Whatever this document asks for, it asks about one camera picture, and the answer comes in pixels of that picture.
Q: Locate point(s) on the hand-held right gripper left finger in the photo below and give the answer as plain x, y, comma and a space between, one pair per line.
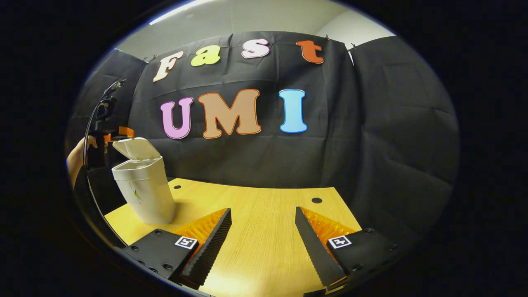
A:
214, 243

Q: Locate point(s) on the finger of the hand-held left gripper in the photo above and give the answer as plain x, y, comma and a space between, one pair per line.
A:
126, 132

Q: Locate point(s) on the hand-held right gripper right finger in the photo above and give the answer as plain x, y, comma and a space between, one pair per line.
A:
313, 251

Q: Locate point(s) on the white desktop garbage bin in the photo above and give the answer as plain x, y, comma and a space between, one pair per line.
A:
144, 194

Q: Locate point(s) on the wooden desktop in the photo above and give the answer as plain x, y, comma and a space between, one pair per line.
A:
264, 222

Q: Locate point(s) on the black backdrop cloth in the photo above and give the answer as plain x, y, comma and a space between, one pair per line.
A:
288, 165

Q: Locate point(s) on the ceiling light panel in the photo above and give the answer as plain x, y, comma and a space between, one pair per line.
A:
181, 11

